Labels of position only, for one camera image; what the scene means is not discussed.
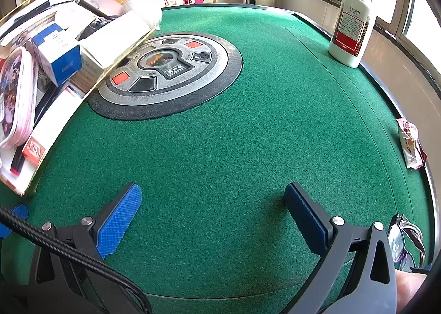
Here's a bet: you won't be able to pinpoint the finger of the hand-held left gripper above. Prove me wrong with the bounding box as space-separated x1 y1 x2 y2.
0 204 30 237

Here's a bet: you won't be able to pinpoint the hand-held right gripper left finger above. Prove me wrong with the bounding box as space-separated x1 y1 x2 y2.
29 182 142 314

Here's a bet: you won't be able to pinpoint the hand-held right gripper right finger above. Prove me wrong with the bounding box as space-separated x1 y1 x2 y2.
283 182 397 314

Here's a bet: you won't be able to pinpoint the black marker red caps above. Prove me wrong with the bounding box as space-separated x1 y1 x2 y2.
10 87 66 175

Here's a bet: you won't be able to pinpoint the pink clear case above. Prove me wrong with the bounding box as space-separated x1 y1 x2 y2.
0 47 39 148

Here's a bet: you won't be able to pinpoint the blue white medicine box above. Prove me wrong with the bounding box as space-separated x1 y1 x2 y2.
32 23 82 87

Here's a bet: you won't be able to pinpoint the white fluffy ball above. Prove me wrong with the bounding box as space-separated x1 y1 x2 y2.
123 0 163 30

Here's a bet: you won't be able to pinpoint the white box with red end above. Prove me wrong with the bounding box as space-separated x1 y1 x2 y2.
21 85 87 165

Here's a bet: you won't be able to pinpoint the eyeglasses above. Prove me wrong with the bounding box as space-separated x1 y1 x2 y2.
386 213 428 271

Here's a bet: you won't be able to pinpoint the pink snack packet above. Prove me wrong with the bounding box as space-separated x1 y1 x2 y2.
396 117 429 170

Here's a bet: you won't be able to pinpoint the round table control panel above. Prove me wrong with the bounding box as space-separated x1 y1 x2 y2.
88 32 243 121

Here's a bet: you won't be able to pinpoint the white liquor bottle red cap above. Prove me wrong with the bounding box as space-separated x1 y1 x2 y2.
328 0 377 68

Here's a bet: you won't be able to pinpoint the black braided cable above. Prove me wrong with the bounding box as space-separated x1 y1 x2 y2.
0 205 154 314

